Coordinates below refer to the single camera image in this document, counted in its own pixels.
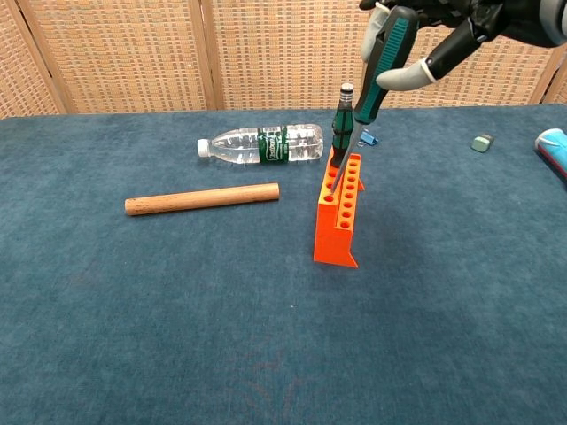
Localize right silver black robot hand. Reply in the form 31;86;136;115
358;0;567;92

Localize large teal black screwdriver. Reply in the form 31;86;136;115
328;5;420;198

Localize slim green black screwdriver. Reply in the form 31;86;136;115
330;101;357;168

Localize orange tool holder rack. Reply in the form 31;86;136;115
312;148;367;270

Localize light blue cylindrical tube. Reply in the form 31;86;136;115
533;127;567;182

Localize clear plastic water bottle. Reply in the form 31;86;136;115
196;123;325;166

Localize wooden dowel rod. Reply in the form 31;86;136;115
124;182;281;217

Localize blue felt table mat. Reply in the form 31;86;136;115
0;103;567;425

